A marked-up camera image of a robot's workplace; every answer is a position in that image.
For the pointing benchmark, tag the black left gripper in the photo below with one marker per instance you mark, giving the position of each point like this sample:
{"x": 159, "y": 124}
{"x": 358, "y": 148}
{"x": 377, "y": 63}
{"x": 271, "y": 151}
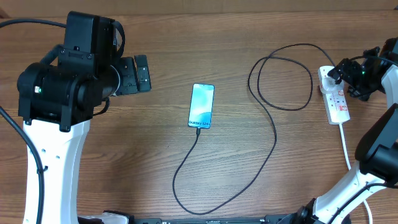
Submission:
{"x": 127, "y": 67}

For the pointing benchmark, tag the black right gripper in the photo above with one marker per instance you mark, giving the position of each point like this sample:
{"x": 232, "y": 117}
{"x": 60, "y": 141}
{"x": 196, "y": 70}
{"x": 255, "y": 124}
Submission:
{"x": 363, "y": 94}

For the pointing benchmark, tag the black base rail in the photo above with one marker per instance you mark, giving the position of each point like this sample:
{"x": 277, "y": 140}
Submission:
{"x": 211, "y": 221}

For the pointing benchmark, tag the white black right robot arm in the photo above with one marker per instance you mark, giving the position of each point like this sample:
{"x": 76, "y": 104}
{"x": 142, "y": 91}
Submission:
{"x": 375, "y": 168}

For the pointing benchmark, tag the white power strip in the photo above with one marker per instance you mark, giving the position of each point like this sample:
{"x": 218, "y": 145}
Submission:
{"x": 335, "y": 103}

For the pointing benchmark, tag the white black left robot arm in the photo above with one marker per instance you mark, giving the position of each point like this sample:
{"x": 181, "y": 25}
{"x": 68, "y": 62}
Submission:
{"x": 58, "y": 97}

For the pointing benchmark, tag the blue Galaxy smartphone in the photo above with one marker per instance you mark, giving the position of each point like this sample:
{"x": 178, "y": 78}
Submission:
{"x": 201, "y": 106}

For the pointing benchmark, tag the white charger plug adapter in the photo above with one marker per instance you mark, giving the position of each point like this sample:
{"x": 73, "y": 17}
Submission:
{"x": 328, "y": 85}

